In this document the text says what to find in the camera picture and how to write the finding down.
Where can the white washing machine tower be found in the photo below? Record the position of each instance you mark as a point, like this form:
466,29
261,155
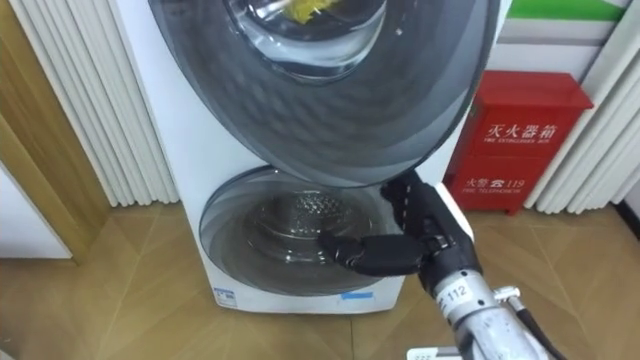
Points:
165,150

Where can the round grey washing machine door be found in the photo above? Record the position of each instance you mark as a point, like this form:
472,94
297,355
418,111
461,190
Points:
350,130

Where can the green wall poster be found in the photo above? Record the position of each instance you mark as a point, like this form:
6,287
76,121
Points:
565,9

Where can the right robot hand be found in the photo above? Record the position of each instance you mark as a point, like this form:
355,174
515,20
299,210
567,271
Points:
440,240

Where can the red fire extinguisher box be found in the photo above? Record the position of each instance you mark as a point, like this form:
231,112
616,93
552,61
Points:
515,140

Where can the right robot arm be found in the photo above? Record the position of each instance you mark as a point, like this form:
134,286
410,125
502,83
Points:
485,325

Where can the yellow cloth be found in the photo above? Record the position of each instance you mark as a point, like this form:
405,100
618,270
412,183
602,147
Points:
307,9

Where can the wooden door frame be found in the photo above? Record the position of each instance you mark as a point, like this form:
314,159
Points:
45,150

